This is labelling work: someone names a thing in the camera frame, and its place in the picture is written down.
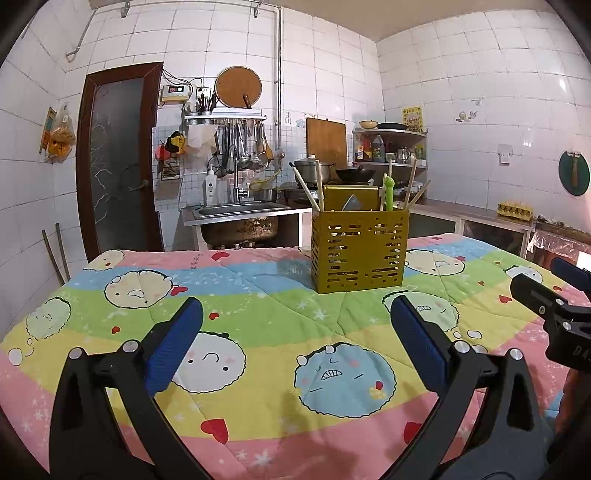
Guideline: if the green round wall board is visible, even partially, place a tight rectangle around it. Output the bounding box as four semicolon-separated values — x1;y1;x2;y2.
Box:
558;150;591;197

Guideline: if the colourful cartoon printed blanket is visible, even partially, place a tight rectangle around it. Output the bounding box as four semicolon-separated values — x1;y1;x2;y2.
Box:
0;233;591;480

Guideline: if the steel cooking pot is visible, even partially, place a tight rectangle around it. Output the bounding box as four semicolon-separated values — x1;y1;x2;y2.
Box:
290;157;336;184

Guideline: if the steel faucet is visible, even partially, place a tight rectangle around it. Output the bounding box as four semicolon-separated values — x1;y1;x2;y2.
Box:
230;145;253;204

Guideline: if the steel kitchen sink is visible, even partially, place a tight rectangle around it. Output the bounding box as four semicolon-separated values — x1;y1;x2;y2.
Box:
182;202;314;252

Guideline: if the black wok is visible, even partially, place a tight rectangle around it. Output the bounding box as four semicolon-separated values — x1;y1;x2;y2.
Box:
335;167;376;184

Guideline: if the hanging plastic bag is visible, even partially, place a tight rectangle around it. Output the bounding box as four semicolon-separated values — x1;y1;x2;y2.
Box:
39;104;77;163

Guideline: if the row of hanging kitchen utensils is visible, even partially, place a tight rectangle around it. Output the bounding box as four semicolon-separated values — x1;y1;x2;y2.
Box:
215;120;276;178

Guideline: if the white soap bottle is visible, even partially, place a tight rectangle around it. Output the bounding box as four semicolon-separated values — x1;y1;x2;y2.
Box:
204;165;219;207

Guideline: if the yellow egg carton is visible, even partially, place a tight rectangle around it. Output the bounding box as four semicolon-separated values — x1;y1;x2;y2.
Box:
496;200;534;220

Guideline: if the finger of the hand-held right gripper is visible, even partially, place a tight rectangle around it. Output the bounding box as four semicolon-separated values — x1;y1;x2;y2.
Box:
551;257;591;294
510;274;570;318

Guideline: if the white digital wall timer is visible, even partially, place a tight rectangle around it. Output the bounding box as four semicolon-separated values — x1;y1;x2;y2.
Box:
160;84;192;105

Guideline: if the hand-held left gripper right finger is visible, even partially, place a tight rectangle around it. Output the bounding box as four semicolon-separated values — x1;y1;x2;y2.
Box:
381;295;555;480

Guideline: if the steel corner shelf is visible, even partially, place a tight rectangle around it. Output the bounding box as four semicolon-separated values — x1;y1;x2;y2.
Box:
352;127;429;188

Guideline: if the yellow wall poster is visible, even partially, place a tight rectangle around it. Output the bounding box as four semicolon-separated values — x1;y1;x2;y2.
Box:
402;106;424;134

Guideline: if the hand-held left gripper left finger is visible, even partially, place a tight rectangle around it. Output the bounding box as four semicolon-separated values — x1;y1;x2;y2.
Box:
48;296;213;480

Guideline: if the steel kitchen counter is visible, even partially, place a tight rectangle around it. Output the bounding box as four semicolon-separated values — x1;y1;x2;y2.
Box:
406;196;539;259

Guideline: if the thin wooden stick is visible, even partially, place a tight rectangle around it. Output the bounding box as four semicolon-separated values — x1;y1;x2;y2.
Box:
42;229;65;286
55;224;71;281

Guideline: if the white hanging cloth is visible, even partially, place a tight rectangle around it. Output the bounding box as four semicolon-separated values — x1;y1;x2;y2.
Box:
187;124;218;160

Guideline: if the brown door with glass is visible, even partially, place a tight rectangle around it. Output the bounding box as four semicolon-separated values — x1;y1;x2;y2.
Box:
76;62;164;264

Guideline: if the rectangular wooden cutting board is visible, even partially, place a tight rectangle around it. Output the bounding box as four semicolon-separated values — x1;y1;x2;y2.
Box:
306;117;347;169

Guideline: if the white wall pipe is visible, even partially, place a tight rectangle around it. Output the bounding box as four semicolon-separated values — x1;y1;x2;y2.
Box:
274;7;284;160

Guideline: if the yellow perforated utensil holder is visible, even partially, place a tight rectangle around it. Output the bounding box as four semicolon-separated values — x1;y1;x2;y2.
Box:
311;185;410;294

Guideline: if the person's right forearm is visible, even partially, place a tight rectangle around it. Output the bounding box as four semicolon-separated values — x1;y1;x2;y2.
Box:
556;369;591;432

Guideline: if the round wooden board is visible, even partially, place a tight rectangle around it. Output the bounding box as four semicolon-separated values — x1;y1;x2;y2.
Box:
215;67;263;110

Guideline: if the steel wall rack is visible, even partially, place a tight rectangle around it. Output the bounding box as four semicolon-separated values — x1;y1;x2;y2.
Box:
185;109;268;126

